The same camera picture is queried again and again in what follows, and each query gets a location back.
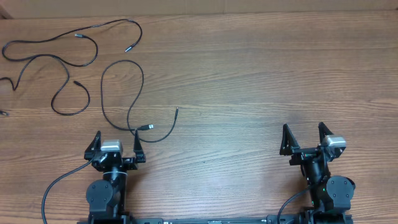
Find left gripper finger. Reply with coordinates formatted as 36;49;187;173
133;129;146;163
84;131;101;161

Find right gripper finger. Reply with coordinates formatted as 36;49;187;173
318;122;333;137
279;124;300;156

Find black USB cable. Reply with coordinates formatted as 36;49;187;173
99;58;180;144

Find thin black cable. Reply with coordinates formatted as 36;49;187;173
0;54;91;117

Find black cable silver plugs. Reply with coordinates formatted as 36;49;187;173
1;18;143;68

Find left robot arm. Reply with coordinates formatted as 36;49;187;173
84;131;146;224

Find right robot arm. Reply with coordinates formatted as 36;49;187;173
275;122;356;224

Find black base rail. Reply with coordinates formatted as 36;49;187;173
78;214;354;224

